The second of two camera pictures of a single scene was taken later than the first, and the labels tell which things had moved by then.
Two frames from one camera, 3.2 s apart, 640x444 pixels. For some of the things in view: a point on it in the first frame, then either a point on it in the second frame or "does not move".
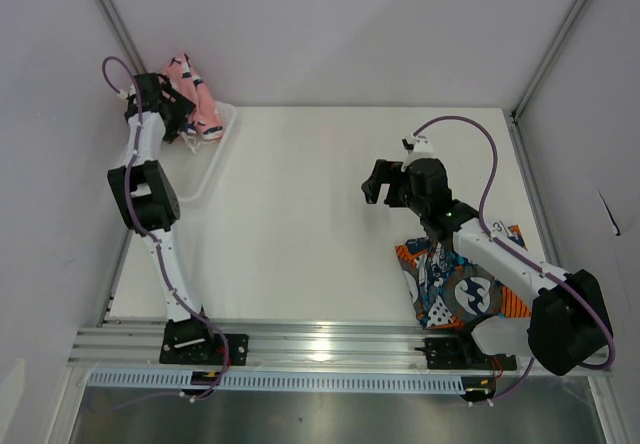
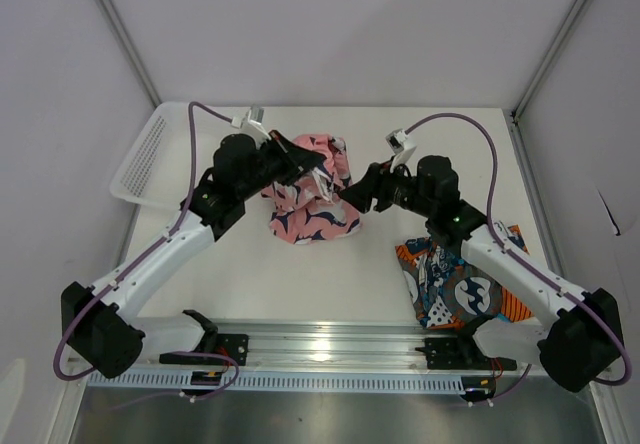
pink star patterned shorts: x=180 y=74 → x=310 y=207
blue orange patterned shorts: x=449 y=291 does not move
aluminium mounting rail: x=272 y=351 does not move
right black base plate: x=450 y=353 does not move
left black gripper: x=182 y=108 → x=295 y=159
